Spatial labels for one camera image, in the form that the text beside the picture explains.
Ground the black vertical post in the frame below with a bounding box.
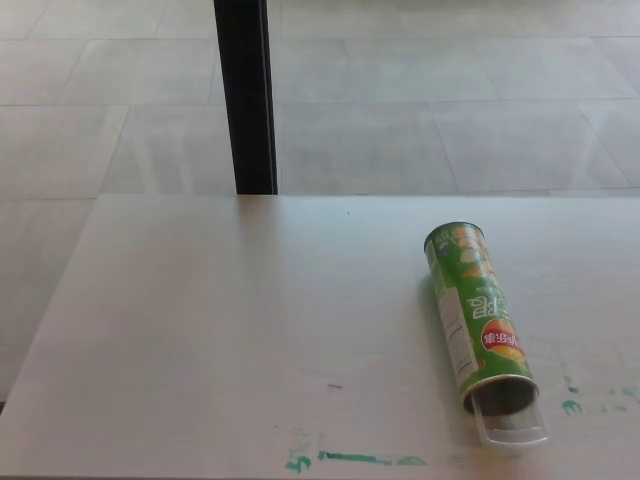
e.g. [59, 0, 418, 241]
[212, 0, 279, 196]

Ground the green chips can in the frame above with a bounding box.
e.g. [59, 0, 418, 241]
[423, 221, 542, 417]

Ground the clear plastic chips tray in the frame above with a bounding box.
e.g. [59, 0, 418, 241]
[465, 390, 550, 447]

